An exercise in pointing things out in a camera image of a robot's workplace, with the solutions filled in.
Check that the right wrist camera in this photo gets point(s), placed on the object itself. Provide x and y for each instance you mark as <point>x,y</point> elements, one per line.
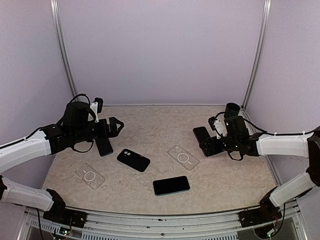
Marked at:
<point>217,126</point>

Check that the blue-edged smartphone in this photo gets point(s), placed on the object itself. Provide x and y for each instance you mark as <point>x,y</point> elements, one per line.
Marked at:
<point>104,146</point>

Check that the clear magsafe case right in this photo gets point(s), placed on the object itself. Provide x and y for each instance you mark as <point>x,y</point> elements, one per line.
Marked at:
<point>182,157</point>

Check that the right aluminium frame post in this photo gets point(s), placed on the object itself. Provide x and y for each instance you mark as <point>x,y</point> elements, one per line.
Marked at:
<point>258,53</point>

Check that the teal-edged smartphone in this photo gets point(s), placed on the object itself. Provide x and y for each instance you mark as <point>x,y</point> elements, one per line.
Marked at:
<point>171,185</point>

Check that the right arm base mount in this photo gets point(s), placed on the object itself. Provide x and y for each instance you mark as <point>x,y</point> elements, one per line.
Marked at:
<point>266,212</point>

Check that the aluminium frame post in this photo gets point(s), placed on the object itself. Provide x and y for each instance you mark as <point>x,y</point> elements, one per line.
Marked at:
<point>258,53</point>
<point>54,5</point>

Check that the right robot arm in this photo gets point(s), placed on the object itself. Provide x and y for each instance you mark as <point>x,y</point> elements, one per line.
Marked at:
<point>232,136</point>

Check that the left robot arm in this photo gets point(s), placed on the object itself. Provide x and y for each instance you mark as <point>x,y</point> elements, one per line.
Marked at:
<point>79,123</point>

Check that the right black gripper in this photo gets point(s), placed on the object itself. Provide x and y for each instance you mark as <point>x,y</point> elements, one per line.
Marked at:
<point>211,143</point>

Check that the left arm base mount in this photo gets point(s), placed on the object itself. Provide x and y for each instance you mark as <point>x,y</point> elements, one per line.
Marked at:
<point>68,217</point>

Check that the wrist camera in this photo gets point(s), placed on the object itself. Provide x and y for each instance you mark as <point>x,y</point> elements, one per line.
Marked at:
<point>217,126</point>
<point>96,106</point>

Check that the purple smartphone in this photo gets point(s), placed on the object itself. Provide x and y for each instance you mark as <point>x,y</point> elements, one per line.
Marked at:
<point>201,133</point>

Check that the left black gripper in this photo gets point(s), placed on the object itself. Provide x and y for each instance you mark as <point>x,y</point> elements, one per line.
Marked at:
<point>113,132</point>

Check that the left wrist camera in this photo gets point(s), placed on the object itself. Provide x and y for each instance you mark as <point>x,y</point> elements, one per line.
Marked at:
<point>96,106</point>

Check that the dark green cup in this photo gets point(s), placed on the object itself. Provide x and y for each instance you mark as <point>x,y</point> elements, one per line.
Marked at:
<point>231,109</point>

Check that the left aluminium frame post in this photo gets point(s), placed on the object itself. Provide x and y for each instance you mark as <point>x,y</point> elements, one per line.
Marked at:
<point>54,5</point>

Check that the clear magsafe case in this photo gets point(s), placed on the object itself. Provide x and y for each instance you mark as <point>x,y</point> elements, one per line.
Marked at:
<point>90,176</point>
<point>182,157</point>

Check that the front aluminium rail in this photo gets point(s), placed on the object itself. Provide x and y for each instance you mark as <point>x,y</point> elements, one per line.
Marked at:
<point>225,225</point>

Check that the clear magsafe case left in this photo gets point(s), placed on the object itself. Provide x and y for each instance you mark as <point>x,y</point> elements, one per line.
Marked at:
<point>90,176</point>

